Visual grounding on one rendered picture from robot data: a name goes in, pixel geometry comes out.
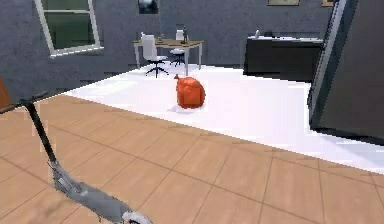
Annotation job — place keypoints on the white spray bottle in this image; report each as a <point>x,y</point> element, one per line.
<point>257,33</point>

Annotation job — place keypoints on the orange bean bag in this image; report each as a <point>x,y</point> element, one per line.
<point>190,92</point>

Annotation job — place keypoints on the white office chair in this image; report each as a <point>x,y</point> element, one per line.
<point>178,50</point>
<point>151,53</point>

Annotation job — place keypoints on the wooden desk with white legs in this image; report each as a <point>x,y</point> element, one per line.
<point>173,44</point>

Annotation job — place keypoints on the dark figurine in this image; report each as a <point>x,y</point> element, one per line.
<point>184,35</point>

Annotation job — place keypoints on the black low cabinet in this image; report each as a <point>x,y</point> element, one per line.
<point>281,59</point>

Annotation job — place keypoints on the grey kick scooter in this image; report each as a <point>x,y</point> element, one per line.
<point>70,186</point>

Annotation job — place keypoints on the white framed window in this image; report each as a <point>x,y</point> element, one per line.
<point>68,26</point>

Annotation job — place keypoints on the brown wooden furniture edge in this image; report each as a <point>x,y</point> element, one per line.
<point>3,96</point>

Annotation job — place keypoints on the dark framed wall picture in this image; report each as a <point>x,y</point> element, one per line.
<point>148,6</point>

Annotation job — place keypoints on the green framed wall picture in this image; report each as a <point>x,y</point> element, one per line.
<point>283,2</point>

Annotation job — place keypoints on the orange framed wall picture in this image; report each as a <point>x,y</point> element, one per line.
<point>327,2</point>

